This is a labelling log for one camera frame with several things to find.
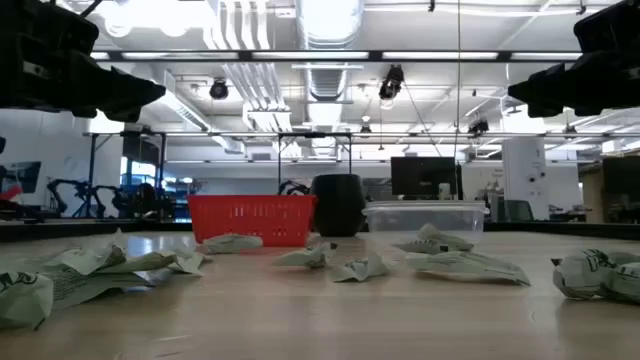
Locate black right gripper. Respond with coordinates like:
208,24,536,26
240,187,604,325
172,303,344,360
507,48,640,119

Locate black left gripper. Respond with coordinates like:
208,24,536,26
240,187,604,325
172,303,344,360
0,48,166,124

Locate white building pillar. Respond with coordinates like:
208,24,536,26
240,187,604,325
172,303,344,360
501,135,550,221

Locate black background robot arms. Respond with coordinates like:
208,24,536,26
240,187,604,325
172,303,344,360
46,178,124,220

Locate dark office chair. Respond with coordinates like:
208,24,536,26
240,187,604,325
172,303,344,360
502,199,535,222

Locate dark cabinet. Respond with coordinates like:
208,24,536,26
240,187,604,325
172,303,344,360
602,155,640,224

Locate black overhead light bar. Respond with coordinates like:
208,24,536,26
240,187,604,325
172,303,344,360
89,49,584,64

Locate black computer monitor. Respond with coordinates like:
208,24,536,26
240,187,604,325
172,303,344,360
390,156,464,197

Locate clear plastic food container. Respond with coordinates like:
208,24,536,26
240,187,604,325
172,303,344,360
362,199,490,246

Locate red slotted plastic basket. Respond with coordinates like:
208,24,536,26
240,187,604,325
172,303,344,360
187,193,319,249

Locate black mug green inside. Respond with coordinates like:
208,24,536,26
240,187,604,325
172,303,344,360
309,173,367,238

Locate black background workstation frame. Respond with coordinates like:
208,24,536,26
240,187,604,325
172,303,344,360
276,131,354,197
82,130,167,221

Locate thin hanging cable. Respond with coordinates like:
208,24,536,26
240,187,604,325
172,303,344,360
453,0,462,159

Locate black hanging camera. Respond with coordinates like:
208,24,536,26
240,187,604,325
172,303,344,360
208,78,230,101
378,64,405,101

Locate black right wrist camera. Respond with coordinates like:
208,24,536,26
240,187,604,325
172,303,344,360
573,0,640,54

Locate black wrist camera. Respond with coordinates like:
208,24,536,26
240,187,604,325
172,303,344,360
573,0,640,54
0,0,100,51

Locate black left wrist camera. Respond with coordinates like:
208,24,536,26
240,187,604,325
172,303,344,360
0,0,100,51

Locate dark wall screen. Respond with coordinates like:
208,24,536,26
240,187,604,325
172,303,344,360
0,160,43,195

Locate black aluminium table frame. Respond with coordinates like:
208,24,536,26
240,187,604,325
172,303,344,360
0,218,640,244

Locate silver ventilation duct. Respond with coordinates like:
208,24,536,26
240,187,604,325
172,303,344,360
294,0,366,101

